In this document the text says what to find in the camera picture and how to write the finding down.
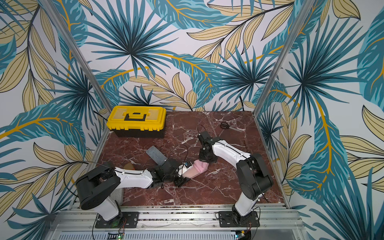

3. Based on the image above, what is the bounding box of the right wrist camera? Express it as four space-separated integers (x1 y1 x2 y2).
198 131 211 146

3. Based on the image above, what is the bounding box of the aluminium front rail frame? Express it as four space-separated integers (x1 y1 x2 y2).
45 204 309 240

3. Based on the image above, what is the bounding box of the grey rectangular block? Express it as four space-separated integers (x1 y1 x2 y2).
146 146 167 166

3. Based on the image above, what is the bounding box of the pink microfibre cloth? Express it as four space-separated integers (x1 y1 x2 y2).
193 160 209 176

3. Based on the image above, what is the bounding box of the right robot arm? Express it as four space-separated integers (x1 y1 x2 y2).
199 138 274 217

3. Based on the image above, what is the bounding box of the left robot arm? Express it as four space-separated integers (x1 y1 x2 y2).
75 159 193 222

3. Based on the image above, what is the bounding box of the tan round object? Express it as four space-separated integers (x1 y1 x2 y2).
123 163 135 171

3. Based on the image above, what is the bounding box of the yellow black toolbox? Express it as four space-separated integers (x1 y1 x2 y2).
107 106 167 139

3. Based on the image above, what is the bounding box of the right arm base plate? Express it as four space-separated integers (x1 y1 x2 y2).
215 211 260 228

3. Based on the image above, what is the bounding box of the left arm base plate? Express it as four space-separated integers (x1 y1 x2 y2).
95 212 139 229

